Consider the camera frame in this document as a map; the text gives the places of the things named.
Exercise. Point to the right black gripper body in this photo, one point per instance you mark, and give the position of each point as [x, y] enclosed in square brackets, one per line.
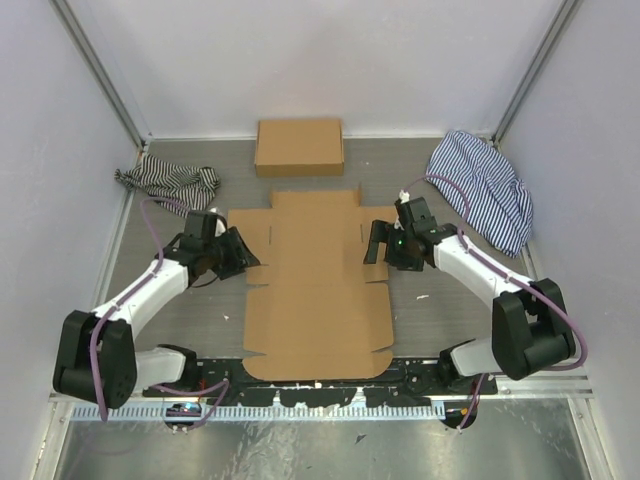
[399, 252]

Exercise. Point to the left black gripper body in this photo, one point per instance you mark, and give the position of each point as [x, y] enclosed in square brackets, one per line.
[225, 255]

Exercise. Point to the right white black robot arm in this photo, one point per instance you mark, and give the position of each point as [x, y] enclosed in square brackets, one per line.
[530, 330]

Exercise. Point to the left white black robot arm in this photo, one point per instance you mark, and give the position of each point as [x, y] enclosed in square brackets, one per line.
[97, 361]

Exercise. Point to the folded brown cardboard box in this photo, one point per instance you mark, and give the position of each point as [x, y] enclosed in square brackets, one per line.
[301, 147]

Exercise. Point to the black white striped cloth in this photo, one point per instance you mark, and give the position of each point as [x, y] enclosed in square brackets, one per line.
[177, 188]

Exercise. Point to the blue white striped cloth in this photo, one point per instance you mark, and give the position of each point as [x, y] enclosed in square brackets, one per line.
[468, 171]

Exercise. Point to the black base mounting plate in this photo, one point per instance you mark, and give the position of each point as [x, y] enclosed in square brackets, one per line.
[406, 382]

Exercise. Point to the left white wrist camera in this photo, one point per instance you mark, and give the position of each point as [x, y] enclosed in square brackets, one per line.
[219, 222]

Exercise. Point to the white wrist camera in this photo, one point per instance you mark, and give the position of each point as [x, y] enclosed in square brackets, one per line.
[219, 222]
[403, 197]

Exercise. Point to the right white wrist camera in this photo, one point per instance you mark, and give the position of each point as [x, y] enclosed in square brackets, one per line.
[403, 197]

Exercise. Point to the grey slotted cable duct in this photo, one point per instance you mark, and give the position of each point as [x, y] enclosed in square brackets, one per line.
[148, 411]

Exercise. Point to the aluminium rail front bar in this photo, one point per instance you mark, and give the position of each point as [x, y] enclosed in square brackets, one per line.
[542, 385]

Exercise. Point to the left aluminium corner post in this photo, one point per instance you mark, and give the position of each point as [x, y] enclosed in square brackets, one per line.
[78, 35]

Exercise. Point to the aluminium corner post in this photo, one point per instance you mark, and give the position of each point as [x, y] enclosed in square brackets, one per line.
[78, 35]
[550, 40]

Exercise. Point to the right aluminium corner post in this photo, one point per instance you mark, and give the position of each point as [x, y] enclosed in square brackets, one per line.
[550, 40]

